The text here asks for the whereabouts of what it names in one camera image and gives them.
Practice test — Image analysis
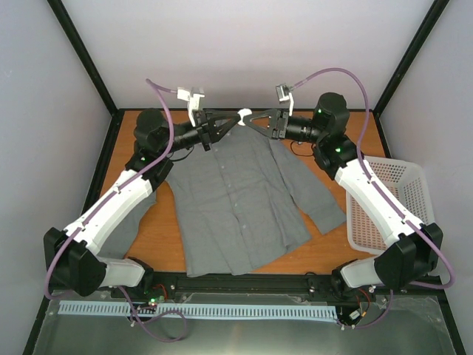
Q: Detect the right black frame post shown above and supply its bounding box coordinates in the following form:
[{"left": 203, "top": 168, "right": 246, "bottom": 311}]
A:
[{"left": 372, "top": 0, "right": 450, "bottom": 119}]

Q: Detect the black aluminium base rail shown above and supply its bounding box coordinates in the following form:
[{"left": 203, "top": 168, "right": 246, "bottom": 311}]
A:
[{"left": 95, "top": 270, "right": 444, "bottom": 305}]

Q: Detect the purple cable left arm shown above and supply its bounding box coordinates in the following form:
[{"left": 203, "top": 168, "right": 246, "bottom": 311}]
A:
[{"left": 44, "top": 78, "right": 188, "bottom": 339}]

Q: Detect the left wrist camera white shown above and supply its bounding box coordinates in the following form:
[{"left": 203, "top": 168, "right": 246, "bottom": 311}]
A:
[{"left": 177, "top": 87, "right": 205, "bottom": 126}]

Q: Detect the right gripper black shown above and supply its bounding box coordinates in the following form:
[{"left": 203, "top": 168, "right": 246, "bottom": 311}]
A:
[{"left": 242, "top": 108, "right": 324, "bottom": 144}]

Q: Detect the black frame post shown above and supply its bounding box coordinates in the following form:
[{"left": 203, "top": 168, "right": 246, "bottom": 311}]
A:
[
  {"left": 47, "top": 0, "right": 118, "bottom": 117},
  {"left": 372, "top": 0, "right": 450, "bottom": 119}
]

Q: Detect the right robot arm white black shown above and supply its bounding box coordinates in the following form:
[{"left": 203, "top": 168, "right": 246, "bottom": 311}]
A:
[{"left": 242, "top": 92, "right": 443, "bottom": 295}]

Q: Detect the metal base plate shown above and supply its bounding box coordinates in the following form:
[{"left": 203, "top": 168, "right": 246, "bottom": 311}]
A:
[{"left": 27, "top": 292, "right": 455, "bottom": 354}]

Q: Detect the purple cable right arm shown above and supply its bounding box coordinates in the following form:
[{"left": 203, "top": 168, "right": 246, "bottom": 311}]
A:
[{"left": 291, "top": 67, "right": 456, "bottom": 331}]

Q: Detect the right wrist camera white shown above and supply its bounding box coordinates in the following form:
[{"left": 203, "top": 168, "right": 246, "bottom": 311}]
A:
[{"left": 276, "top": 84, "right": 294, "bottom": 116}]

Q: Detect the grey button-up shirt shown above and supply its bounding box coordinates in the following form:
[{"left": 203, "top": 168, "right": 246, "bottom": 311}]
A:
[{"left": 98, "top": 123, "right": 347, "bottom": 278}]

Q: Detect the white round brooch backing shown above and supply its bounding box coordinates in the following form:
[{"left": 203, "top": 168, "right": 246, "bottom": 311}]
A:
[{"left": 238, "top": 108, "right": 252, "bottom": 126}]

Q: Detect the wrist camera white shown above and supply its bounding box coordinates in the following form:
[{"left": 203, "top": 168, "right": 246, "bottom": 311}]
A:
[
  {"left": 177, "top": 87, "right": 205, "bottom": 126},
  {"left": 276, "top": 84, "right": 294, "bottom": 116}
]

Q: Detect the light blue slotted cable duct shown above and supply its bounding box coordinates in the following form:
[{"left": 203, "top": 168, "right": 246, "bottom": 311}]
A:
[{"left": 57, "top": 300, "right": 338, "bottom": 323}]

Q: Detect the white plastic perforated basket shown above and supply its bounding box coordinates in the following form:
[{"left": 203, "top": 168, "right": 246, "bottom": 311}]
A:
[{"left": 336, "top": 156, "right": 435, "bottom": 255}]

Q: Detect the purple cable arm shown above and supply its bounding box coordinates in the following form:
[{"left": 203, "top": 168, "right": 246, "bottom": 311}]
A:
[
  {"left": 44, "top": 78, "right": 188, "bottom": 339},
  {"left": 291, "top": 67, "right": 456, "bottom": 331}
]

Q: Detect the left black frame post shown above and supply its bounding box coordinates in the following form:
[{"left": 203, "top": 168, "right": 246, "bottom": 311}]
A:
[{"left": 47, "top": 0, "right": 118, "bottom": 117}]

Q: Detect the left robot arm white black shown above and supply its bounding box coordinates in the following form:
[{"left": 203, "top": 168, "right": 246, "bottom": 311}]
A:
[{"left": 44, "top": 109, "right": 241, "bottom": 298}]

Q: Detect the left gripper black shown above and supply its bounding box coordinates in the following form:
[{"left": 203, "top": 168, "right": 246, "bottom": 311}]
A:
[{"left": 160, "top": 109, "right": 241, "bottom": 155}]

